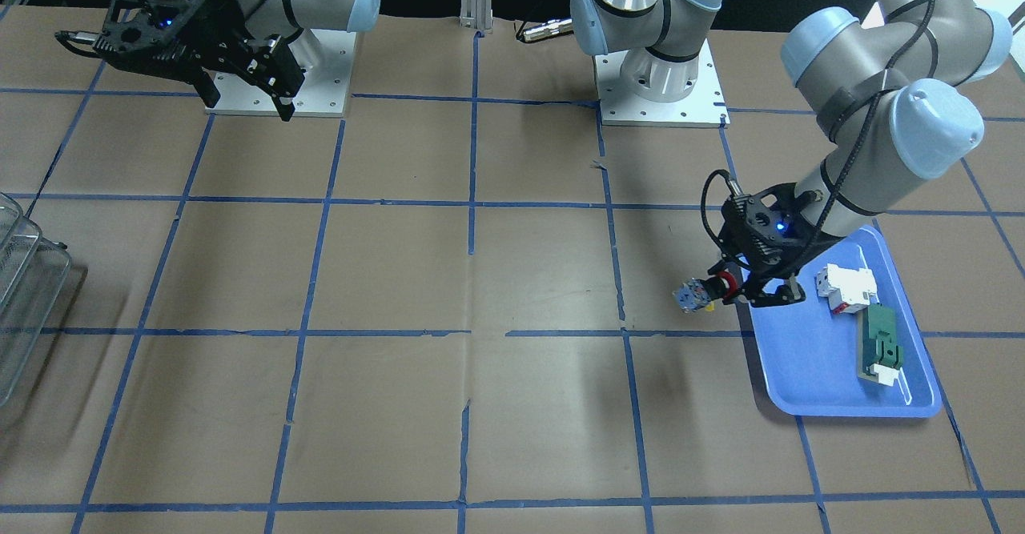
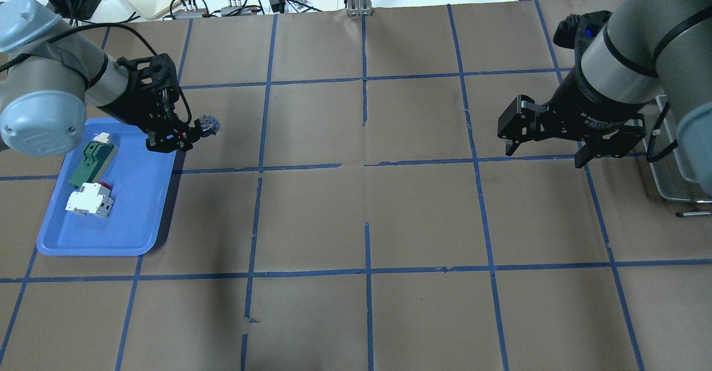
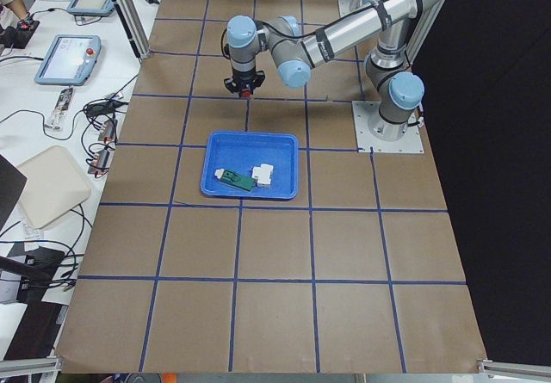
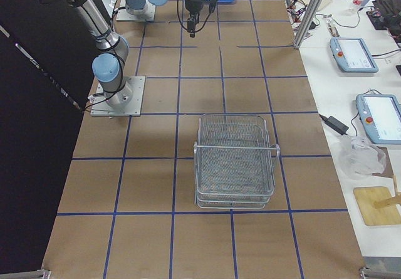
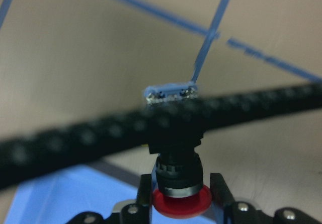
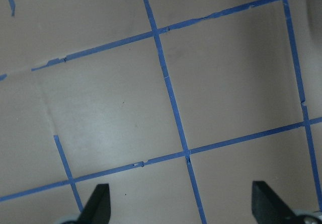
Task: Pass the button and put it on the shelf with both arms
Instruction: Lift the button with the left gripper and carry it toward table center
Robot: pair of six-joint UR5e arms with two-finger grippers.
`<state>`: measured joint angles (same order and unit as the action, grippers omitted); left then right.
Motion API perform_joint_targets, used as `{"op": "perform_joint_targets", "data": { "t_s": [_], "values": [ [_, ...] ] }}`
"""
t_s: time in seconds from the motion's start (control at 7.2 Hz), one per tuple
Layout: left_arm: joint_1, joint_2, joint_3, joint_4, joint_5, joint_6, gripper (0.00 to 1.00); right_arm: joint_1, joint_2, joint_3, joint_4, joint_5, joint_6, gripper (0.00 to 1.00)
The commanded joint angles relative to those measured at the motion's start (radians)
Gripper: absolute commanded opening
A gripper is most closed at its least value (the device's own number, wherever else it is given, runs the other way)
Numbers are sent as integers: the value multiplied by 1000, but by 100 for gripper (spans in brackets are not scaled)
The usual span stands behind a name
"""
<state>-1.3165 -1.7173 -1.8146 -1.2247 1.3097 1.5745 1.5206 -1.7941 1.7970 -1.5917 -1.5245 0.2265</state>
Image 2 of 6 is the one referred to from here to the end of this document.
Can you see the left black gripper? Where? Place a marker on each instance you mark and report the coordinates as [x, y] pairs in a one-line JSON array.
[[133, 105]]

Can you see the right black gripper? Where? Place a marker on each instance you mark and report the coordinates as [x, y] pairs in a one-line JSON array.
[[591, 105]]

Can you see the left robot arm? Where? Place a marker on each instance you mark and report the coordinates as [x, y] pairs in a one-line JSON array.
[[54, 72]]

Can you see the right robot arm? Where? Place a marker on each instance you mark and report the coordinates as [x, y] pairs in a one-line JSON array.
[[623, 59]]

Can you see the green terminal block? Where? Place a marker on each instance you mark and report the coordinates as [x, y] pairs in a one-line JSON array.
[[95, 158]]

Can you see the white circuit breaker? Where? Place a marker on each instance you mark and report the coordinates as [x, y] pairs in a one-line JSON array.
[[91, 199]]

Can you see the wire mesh shelf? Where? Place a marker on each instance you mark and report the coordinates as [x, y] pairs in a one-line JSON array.
[[672, 171]]

